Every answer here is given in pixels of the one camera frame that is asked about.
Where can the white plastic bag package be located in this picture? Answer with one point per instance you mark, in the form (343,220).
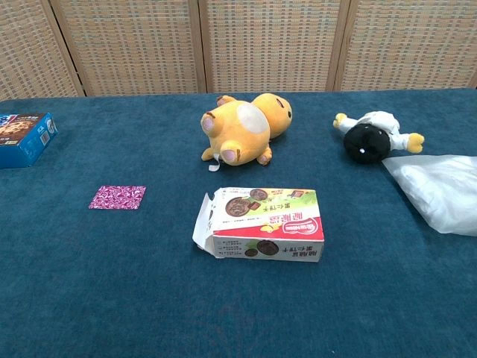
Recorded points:
(439,190)

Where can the pink patterned wrapper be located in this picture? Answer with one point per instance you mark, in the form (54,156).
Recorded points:
(117,197)

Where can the yellow bear plush toy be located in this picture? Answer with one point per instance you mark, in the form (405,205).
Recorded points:
(238,127)

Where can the blue chocolate cookie box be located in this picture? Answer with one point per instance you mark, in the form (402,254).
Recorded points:
(33,145)

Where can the black and white plush toy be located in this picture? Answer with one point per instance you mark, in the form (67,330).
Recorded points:
(365,141)

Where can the red and white snack box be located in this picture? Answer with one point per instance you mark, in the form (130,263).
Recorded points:
(268,216)

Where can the teal table cloth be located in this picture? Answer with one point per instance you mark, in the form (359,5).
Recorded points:
(112,298)

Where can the woven rattan folding screen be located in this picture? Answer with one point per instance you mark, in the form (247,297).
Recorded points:
(261,44)

